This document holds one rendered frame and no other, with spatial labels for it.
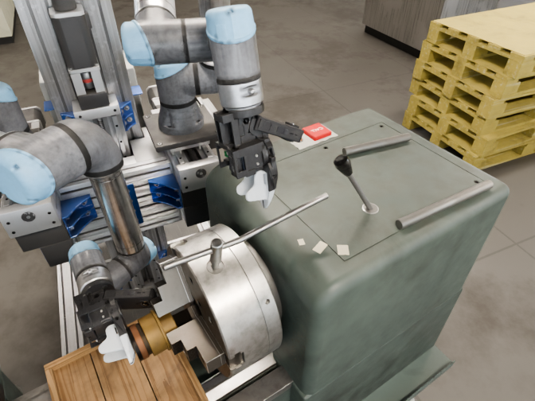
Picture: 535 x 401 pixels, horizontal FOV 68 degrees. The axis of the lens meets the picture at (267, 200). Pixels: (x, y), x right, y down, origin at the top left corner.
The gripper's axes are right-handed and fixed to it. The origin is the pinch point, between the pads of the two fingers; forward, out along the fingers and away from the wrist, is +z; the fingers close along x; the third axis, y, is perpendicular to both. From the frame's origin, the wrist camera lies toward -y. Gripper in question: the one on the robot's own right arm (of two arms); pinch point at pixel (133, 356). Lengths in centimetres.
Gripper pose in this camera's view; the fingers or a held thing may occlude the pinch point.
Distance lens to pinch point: 89.8
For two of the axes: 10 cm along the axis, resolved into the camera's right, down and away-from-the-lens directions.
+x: 0.0, -7.6, -6.5
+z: 5.2, 5.5, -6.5
